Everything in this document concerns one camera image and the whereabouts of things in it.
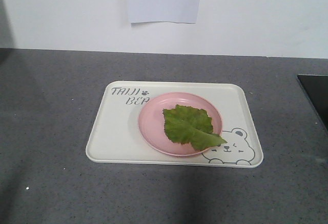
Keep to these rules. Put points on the pink round plate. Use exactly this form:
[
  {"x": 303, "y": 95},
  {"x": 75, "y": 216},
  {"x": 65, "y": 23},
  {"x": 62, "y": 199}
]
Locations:
[{"x": 151, "y": 121}]

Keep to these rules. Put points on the green lettuce leaf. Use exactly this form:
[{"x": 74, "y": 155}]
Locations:
[{"x": 189, "y": 125}]

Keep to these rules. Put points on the cream bear serving tray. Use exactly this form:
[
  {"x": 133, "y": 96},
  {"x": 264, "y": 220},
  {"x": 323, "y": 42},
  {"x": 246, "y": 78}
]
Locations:
[{"x": 116, "y": 138}]

